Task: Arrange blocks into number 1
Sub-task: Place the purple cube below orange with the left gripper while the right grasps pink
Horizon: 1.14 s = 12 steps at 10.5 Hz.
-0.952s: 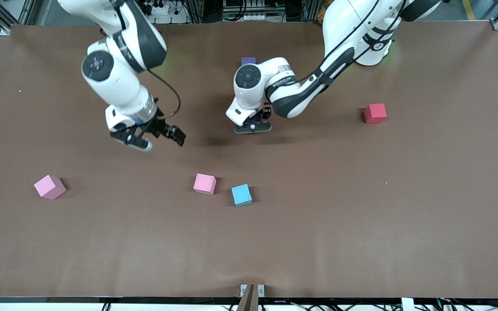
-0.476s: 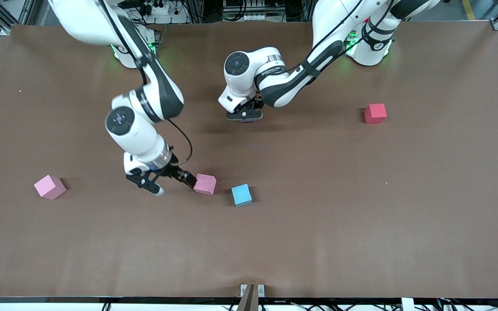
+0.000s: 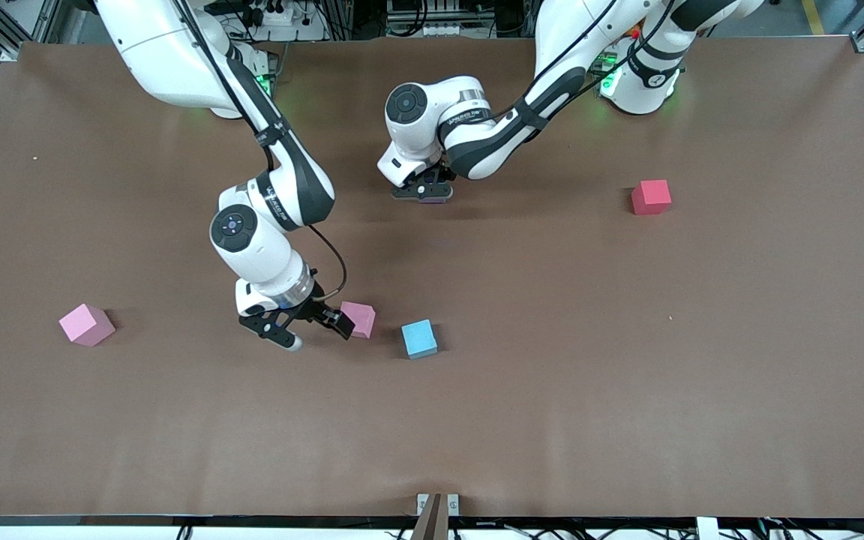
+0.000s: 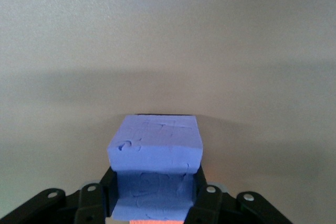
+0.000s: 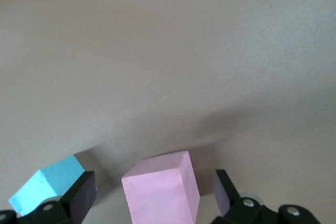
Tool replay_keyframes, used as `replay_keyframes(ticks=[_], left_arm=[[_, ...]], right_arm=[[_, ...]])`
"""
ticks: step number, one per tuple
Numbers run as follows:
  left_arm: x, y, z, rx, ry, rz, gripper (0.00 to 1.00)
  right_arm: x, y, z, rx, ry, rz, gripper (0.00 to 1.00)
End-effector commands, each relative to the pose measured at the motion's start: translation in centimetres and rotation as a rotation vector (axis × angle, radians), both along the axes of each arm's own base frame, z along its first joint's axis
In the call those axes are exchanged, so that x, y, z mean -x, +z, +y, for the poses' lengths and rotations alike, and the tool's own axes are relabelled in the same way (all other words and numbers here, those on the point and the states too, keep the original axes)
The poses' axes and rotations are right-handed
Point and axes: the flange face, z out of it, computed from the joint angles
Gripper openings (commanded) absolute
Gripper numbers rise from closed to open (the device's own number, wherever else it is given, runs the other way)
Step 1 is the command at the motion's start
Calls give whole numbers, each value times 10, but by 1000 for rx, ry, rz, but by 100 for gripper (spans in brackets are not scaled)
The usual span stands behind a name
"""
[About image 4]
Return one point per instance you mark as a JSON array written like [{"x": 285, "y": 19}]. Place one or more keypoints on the orange foam cube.
[{"x": 157, "y": 222}]

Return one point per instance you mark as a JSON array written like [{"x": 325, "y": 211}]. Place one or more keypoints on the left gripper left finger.
[{"x": 94, "y": 203}]

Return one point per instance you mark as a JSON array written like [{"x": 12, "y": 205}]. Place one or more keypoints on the purple foam cube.
[{"x": 155, "y": 142}]

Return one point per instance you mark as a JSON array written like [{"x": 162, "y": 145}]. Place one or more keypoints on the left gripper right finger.
[{"x": 206, "y": 203}]

